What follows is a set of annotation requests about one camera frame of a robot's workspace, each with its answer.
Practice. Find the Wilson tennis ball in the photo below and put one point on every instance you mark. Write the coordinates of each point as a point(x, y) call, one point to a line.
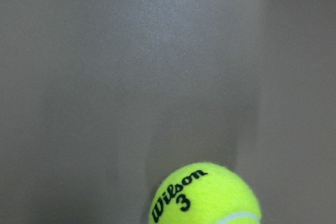
point(204, 193)

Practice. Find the brown paper table mat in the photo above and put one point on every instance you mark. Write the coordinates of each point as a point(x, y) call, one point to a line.
point(102, 99)

